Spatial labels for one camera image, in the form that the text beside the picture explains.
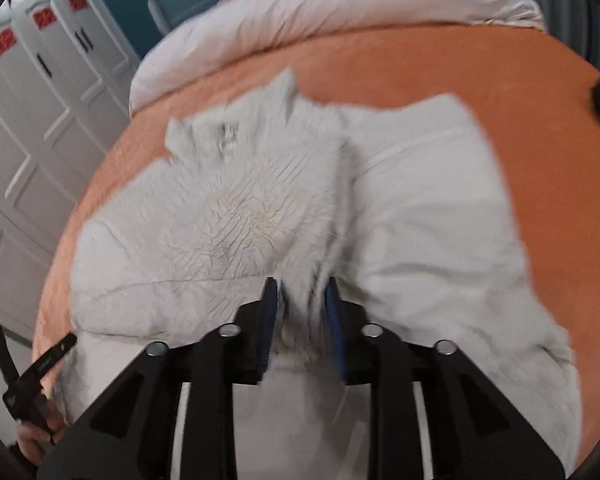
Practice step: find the pale pink duvet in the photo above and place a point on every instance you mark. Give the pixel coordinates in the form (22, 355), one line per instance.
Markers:
(330, 5)

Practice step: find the white crinkled pillowcase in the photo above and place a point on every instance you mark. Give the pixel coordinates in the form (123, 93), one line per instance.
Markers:
(220, 220)

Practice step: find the grey-blue curtain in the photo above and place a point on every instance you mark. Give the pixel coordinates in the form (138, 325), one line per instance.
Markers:
(575, 25)

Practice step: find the person's left hand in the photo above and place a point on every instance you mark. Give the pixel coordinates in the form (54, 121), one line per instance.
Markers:
(32, 442)

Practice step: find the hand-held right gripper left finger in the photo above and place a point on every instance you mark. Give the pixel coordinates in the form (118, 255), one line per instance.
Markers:
(269, 312)

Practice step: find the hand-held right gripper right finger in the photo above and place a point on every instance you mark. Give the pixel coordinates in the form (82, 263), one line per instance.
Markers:
(334, 332)

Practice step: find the orange plush blanket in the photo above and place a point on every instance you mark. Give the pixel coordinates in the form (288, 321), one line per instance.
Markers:
(405, 72)

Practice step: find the white panelled wardrobe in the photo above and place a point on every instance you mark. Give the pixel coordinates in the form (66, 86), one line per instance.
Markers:
(30, 135)

